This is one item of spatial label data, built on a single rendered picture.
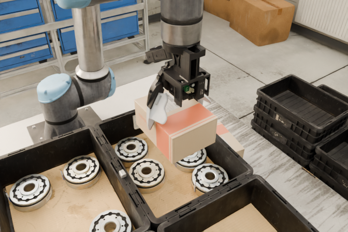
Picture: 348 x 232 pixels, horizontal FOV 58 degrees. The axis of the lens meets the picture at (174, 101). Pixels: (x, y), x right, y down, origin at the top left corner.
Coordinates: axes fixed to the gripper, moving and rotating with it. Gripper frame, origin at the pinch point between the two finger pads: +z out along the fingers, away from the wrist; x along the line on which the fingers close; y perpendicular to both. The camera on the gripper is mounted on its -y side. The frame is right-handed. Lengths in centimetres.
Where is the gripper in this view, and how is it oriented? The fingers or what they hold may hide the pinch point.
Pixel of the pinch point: (174, 115)
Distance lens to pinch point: 72.0
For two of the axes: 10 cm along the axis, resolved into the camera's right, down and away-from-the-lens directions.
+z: 0.0, 8.0, 6.0
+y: 5.6, 5.0, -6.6
